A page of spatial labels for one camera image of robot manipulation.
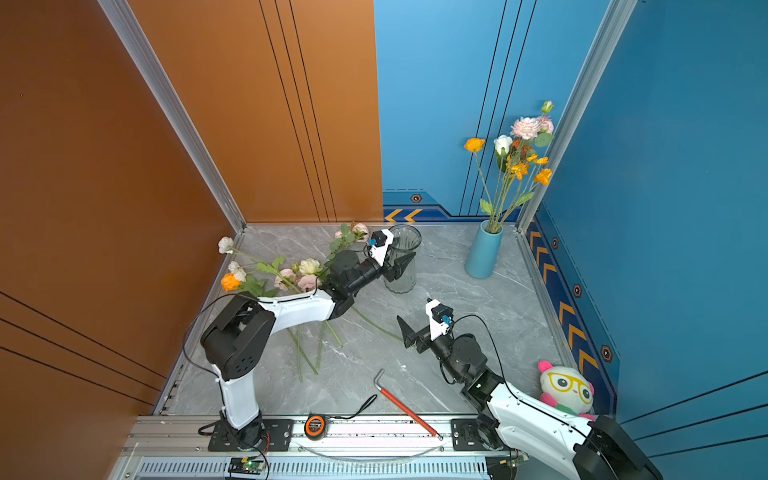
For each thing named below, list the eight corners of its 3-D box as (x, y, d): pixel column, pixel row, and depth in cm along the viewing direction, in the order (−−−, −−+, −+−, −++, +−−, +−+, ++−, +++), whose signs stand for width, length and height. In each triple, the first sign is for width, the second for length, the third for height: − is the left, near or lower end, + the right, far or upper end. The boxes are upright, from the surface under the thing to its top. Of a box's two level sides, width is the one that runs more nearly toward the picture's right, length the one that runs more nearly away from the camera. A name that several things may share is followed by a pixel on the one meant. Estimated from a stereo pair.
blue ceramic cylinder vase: (467, 278, 106) (480, 238, 90) (464, 260, 111) (476, 219, 95) (490, 278, 106) (508, 238, 90) (486, 260, 111) (502, 219, 95)
